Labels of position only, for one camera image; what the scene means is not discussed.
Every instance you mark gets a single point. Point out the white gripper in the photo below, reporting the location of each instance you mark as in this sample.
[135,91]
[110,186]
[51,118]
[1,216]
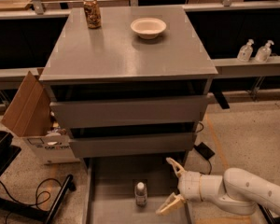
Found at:
[189,185]

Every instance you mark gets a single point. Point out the clear plastic water bottle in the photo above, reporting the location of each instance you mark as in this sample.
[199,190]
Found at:
[140,192]

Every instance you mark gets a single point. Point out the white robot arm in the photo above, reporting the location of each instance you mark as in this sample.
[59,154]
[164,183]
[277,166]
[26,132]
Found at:
[236,191]

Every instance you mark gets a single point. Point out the grey middle drawer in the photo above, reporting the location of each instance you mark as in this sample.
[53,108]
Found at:
[132,145]

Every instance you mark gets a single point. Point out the grey open bottom drawer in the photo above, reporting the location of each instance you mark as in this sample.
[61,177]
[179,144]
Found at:
[110,199]

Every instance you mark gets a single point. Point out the grey top drawer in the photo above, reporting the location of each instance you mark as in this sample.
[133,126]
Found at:
[124,112]

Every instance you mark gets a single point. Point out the grey drawer cabinet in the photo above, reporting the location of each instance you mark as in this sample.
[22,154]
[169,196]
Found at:
[113,63]

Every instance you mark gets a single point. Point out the left clear pump bottle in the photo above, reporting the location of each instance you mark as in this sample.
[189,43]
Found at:
[245,51]

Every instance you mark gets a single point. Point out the clear pump bottle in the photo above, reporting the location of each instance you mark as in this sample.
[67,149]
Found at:
[264,52]
[245,51]

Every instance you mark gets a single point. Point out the right clear pump bottle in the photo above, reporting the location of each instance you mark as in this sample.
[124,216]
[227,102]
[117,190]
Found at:
[264,52]

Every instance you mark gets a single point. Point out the black power adapter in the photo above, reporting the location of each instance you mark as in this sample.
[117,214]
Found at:
[204,150]

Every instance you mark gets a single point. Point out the black stand leg right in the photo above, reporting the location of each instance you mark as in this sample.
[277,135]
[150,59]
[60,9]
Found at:
[268,216]

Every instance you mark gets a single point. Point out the black stand leg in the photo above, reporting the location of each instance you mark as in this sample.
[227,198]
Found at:
[34,210]
[268,216]

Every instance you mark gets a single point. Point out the white paper bowl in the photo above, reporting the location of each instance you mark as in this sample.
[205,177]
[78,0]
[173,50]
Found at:
[148,28]

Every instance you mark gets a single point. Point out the open cardboard box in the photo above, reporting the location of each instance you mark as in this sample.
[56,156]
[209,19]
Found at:
[29,117]

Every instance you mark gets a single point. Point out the black bin left edge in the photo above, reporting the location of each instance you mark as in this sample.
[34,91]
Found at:
[8,152]

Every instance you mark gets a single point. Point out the black stand leg left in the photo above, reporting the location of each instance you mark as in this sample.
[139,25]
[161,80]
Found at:
[34,210]

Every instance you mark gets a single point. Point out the gold patterned drink can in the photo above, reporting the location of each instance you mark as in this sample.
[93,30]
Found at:
[92,13]

